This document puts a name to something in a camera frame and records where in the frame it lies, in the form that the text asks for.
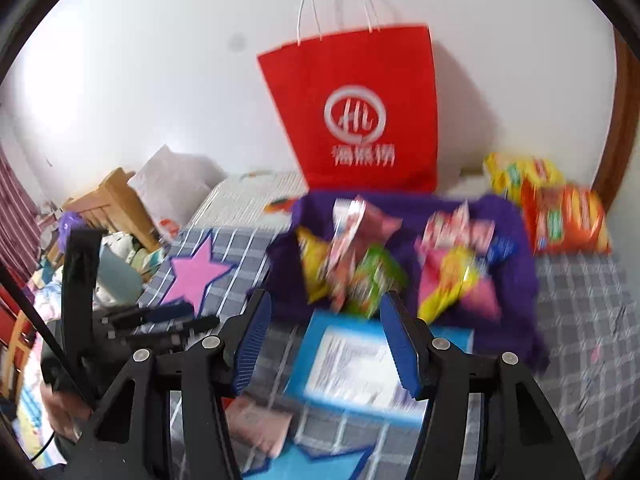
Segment yellow snack packet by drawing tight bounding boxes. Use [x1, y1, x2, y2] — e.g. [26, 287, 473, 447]
[295, 226, 331, 304]

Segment pink yellow fries packet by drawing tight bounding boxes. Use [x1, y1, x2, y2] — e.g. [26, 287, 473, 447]
[418, 246, 501, 324]

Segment small blue snack packet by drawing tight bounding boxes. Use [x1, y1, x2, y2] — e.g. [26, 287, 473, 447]
[485, 235, 518, 268]

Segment green snack packet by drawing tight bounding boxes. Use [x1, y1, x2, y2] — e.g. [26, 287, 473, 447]
[344, 245, 408, 318]

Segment long ice-cream print snack packet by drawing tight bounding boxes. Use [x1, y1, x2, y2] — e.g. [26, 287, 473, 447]
[326, 197, 366, 312]

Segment pink strawberry snack packet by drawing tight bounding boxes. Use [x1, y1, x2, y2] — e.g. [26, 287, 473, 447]
[422, 202, 495, 255]

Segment light pink cake packet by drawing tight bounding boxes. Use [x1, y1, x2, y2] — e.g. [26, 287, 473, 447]
[222, 396, 293, 458]

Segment pink bow-shaped snack packet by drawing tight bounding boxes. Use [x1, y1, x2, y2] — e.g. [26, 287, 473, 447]
[358, 202, 402, 246]

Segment left hand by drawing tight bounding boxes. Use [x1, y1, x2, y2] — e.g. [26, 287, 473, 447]
[40, 382, 92, 442]

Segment light blue kettle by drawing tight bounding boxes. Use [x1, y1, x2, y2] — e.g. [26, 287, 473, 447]
[96, 245, 143, 306]

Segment pink star mat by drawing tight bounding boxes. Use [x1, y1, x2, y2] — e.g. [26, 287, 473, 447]
[160, 232, 238, 316]

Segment white Miniso paper bag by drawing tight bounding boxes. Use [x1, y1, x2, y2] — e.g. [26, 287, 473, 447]
[128, 145, 226, 243]

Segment grey checkered bed sheet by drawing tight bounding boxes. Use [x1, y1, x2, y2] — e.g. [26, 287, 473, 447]
[168, 228, 639, 479]

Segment blue star mat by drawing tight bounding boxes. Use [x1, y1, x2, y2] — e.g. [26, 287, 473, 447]
[243, 443, 374, 480]

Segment blue tissue box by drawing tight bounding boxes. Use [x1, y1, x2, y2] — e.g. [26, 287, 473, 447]
[283, 309, 475, 428]

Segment purple towel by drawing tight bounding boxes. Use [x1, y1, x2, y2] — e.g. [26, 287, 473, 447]
[262, 191, 549, 372]

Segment orange chips bag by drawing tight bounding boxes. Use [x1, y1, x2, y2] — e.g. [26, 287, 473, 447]
[521, 181, 612, 255]

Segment yellow chips bag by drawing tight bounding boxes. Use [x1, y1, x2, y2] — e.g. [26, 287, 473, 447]
[483, 152, 565, 204]

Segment red paper shopping bag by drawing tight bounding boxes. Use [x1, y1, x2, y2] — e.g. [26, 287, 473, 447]
[257, 0, 438, 193]

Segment brown wooden door frame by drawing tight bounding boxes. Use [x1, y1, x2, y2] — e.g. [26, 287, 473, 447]
[592, 29, 639, 211]

